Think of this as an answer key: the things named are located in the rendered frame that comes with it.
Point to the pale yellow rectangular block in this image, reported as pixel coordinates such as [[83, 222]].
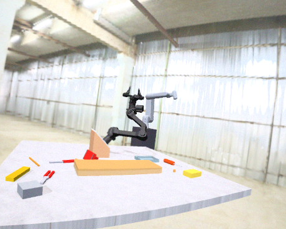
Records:
[[192, 173]]

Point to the pale yellow panel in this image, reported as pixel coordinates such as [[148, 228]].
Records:
[[97, 167]]

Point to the yellow flat bar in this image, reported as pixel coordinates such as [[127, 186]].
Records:
[[17, 174]]

